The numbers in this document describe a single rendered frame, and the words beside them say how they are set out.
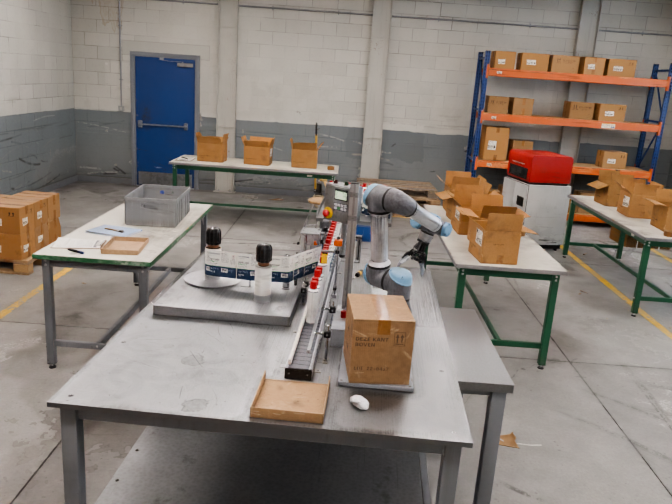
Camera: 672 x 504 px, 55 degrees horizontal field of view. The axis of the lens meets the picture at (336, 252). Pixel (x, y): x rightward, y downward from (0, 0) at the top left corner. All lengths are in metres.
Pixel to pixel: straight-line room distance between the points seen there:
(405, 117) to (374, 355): 8.50
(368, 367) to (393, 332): 0.17
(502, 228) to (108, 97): 8.08
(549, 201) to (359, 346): 6.35
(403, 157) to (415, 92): 1.06
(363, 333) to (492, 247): 2.39
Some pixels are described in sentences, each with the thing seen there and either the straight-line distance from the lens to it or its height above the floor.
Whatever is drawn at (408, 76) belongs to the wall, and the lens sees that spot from 10.83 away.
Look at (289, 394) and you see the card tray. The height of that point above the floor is 0.83.
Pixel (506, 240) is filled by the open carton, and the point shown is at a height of 0.96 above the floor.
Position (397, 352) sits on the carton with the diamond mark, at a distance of 2.57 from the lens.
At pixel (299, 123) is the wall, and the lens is 10.85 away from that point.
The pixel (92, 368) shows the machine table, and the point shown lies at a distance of 2.78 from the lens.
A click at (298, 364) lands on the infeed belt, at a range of 2.66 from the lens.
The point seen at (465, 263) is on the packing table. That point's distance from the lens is 4.72.
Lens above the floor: 2.01
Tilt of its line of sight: 15 degrees down
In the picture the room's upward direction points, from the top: 4 degrees clockwise
